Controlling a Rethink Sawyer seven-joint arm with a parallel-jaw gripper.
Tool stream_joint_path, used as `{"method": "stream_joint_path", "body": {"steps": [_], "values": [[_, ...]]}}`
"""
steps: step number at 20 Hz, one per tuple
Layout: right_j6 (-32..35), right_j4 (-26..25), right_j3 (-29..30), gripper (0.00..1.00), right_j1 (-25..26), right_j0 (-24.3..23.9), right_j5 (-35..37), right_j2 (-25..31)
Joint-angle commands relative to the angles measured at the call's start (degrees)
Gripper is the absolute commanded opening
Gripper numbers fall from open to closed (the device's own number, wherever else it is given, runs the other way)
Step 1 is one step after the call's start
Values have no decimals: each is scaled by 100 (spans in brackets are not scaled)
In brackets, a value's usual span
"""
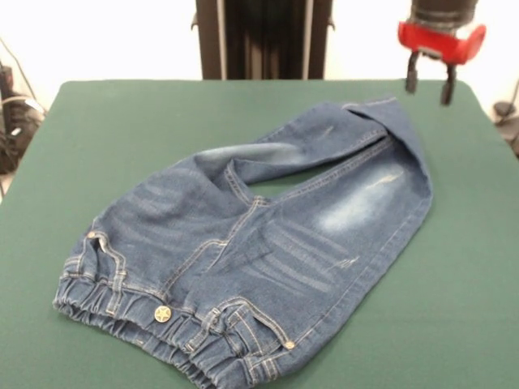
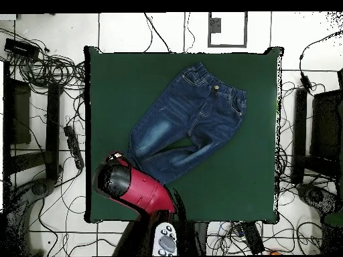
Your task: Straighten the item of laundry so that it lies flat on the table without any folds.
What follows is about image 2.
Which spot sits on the blue denim jeans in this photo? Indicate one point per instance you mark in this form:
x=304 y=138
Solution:
x=193 y=115

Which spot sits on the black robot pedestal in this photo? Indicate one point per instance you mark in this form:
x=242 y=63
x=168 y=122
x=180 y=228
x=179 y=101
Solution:
x=199 y=238

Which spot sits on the grey square floor frame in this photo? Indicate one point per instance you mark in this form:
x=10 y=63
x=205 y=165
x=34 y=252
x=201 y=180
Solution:
x=245 y=29

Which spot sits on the dark green table cloth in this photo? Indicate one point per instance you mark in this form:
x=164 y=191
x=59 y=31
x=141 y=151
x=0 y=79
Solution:
x=227 y=182

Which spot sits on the black power strip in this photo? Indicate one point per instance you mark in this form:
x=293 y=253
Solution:
x=73 y=146

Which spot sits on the black metal stand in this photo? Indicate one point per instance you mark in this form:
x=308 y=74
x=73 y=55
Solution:
x=325 y=125
x=52 y=120

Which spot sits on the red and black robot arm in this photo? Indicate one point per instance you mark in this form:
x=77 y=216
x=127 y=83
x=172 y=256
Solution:
x=139 y=187

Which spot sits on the black rectangular box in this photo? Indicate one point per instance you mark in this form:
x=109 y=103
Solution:
x=20 y=48

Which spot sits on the small grey square plate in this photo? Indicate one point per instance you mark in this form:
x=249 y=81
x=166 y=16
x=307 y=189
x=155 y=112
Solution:
x=215 y=25

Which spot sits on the grey stand base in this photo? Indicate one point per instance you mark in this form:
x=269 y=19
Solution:
x=40 y=187

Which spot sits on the black power adapter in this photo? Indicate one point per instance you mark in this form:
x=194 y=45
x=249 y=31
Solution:
x=305 y=81

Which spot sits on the small orange object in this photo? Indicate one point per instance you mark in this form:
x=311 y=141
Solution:
x=273 y=253

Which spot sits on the dark stand base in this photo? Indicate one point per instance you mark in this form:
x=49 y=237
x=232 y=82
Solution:
x=313 y=195

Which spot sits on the black slanted floor bar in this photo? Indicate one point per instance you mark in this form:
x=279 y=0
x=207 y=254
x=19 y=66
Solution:
x=253 y=237

